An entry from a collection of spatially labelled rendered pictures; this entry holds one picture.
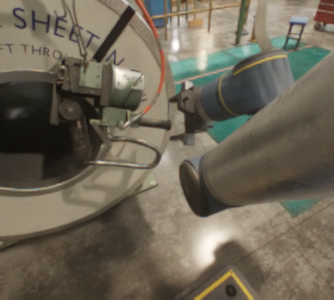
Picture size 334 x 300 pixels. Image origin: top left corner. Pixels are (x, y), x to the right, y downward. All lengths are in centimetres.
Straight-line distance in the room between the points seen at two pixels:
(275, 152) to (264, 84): 28
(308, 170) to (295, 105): 5
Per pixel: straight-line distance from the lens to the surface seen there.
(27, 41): 80
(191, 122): 63
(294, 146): 18
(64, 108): 72
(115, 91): 71
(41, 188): 114
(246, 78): 48
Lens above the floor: 132
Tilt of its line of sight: 40 degrees down
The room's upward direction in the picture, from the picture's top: 3 degrees counter-clockwise
